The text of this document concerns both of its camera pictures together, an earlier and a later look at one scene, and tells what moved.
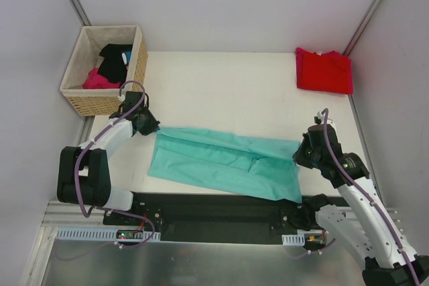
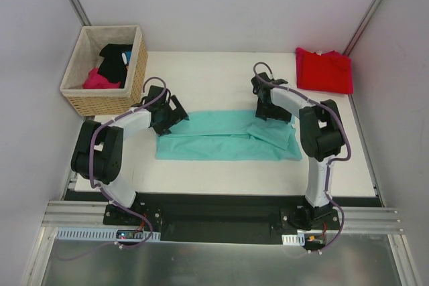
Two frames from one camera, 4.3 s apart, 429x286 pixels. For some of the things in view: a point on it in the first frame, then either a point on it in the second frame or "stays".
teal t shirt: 226,162 -> 230,134
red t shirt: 329,72 stays
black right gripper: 302,155 -> 271,112
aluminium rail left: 68,215 stays
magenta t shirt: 95,80 stays
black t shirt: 113,66 stays
